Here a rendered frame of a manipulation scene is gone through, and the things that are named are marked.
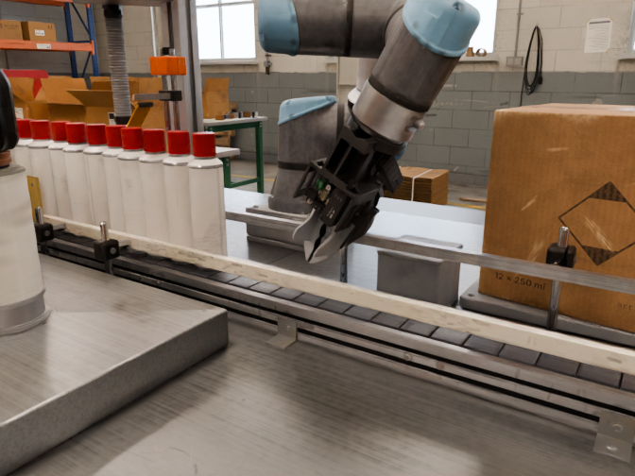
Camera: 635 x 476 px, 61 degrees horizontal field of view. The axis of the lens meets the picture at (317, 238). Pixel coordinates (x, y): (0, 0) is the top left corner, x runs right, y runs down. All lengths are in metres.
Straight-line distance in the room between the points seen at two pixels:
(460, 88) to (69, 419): 5.91
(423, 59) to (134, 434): 0.46
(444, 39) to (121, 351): 0.46
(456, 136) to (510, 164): 5.52
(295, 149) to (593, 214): 0.57
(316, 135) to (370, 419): 0.64
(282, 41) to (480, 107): 5.58
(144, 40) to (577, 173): 8.77
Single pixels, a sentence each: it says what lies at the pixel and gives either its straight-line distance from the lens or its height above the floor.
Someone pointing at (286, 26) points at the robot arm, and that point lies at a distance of 0.66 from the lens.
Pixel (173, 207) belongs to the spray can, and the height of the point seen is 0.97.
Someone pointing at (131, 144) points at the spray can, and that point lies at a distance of 0.92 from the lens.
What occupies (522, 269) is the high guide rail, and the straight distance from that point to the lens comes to 0.66.
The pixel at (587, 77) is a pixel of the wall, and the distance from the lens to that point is 5.98.
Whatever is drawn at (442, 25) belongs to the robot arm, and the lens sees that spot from 0.57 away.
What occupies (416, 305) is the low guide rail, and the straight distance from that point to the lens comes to 0.63.
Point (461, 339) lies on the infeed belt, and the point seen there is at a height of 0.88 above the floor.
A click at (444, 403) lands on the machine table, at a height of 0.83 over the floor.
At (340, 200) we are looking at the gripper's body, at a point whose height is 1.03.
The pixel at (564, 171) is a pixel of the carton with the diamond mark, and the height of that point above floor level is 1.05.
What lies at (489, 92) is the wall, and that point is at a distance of 6.18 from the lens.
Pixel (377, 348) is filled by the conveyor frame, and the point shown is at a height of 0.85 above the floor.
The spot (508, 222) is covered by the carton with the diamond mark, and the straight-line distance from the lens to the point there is 0.81.
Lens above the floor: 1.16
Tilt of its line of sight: 17 degrees down
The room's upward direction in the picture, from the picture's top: straight up
